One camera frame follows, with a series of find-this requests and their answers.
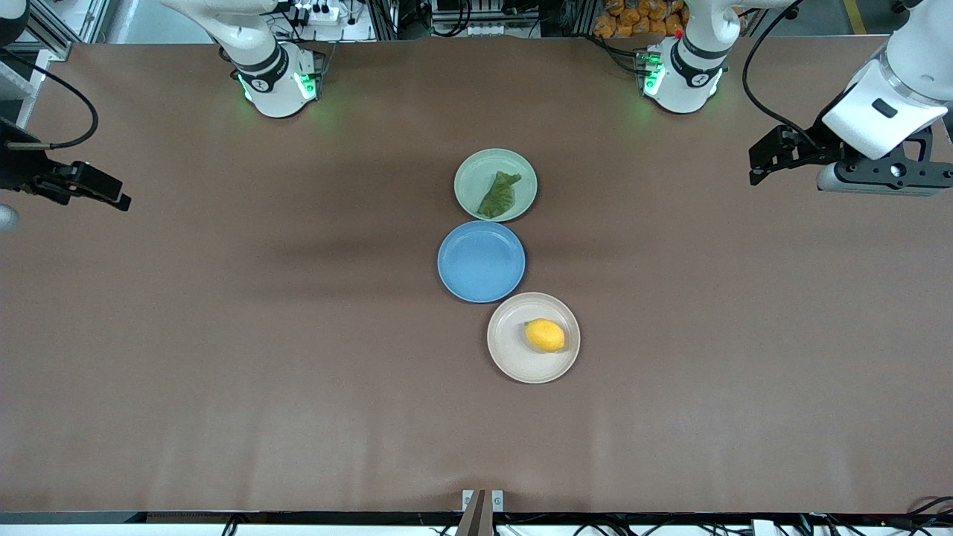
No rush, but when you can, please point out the green lettuce leaf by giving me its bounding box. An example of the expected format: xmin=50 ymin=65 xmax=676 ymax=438
xmin=476 ymin=170 xmax=523 ymax=220

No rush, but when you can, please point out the yellow lemon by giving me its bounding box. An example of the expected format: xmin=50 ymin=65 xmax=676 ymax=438
xmin=524 ymin=318 xmax=566 ymax=354

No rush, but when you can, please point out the bag of orange items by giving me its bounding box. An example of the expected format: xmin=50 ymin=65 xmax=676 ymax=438
xmin=592 ymin=0 xmax=689 ymax=39

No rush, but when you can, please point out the white power strip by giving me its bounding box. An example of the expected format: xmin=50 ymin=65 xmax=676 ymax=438
xmin=292 ymin=2 xmax=345 ymax=25

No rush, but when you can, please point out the light green plate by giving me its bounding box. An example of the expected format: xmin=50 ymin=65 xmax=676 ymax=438
xmin=453 ymin=148 xmax=538 ymax=223

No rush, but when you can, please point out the blue plate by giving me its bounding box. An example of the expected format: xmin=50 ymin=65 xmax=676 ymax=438
xmin=437 ymin=220 xmax=527 ymax=304

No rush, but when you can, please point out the beige plate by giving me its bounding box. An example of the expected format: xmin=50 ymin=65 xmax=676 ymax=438
xmin=487 ymin=292 xmax=581 ymax=385

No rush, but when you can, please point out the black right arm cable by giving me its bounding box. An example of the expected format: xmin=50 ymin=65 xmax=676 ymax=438
xmin=0 ymin=46 xmax=100 ymax=150

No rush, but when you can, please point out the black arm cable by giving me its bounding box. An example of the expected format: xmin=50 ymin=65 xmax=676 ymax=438
xmin=0 ymin=46 xmax=100 ymax=150
xmin=741 ymin=0 xmax=820 ymax=142

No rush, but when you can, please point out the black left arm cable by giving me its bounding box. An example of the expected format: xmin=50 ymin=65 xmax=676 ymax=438
xmin=741 ymin=0 xmax=820 ymax=142

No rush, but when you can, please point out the aluminium frame rail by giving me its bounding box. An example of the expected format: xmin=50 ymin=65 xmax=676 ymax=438
xmin=0 ymin=0 xmax=112 ymax=57

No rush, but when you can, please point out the black base cable bundle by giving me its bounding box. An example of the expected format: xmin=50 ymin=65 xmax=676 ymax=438
xmin=592 ymin=33 xmax=650 ymax=75

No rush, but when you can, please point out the aluminium frame post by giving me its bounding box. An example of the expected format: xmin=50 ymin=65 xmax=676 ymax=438
xmin=369 ymin=0 xmax=401 ymax=42

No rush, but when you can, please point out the silver metal bracket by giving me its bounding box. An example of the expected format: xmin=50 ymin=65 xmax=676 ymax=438
xmin=462 ymin=489 xmax=505 ymax=513

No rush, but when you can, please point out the brown camera post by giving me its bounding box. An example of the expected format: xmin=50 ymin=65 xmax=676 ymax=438
xmin=454 ymin=489 xmax=494 ymax=536

